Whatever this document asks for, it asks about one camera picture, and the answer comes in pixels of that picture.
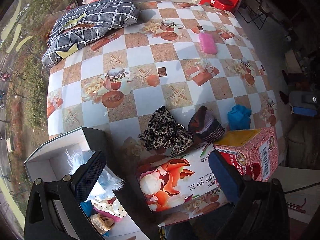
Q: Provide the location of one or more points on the leopard print scarf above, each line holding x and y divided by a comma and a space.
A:
163, 131

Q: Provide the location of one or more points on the beige knit item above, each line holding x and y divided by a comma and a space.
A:
101, 223

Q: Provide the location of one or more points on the red patterned carton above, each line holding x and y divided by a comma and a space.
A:
253, 152

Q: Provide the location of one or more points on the checkered tablecloth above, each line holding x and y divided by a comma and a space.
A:
159, 62

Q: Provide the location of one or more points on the grey white storage box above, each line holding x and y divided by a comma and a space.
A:
52, 211

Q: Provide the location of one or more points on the blue cloth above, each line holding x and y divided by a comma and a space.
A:
239, 118

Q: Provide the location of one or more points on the white feather fluffy item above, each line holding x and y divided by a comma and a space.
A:
106, 183

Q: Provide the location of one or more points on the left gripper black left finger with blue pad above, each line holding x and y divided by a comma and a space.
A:
86, 176

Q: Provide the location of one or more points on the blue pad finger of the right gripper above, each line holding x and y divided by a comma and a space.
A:
304, 111

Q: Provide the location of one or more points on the floral tissue box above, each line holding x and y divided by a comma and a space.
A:
170, 182

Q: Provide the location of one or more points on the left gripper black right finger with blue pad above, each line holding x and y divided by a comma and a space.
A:
227, 175

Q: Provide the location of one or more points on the white polka dot scrunchie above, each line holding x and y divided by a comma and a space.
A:
111, 206

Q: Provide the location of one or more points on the grey plaid pillow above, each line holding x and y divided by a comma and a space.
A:
85, 25

